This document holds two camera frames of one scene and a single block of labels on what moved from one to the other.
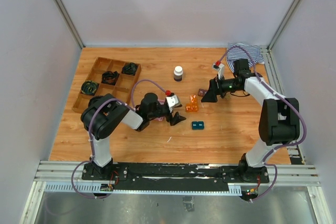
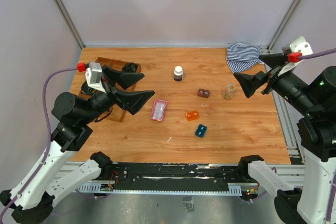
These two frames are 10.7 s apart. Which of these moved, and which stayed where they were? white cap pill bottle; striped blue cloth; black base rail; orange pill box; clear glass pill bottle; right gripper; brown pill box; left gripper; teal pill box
Moved: left gripper; teal pill box; right gripper; orange pill box
Stayed: white cap pill bottle; brown pill box; clear glass pill bottle; striped blue cloth; black base rail
